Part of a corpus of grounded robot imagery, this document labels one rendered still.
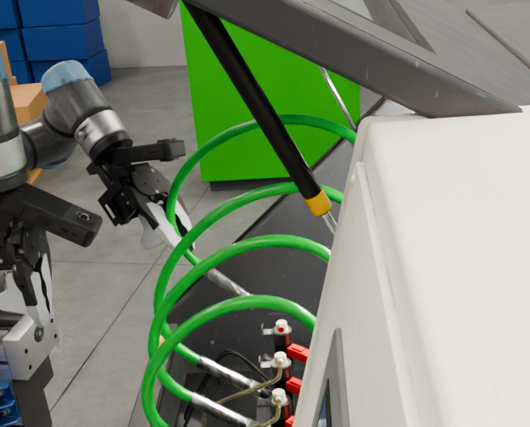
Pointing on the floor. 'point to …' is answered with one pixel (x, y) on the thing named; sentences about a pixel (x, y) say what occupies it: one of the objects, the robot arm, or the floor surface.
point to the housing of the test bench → (520, 32)
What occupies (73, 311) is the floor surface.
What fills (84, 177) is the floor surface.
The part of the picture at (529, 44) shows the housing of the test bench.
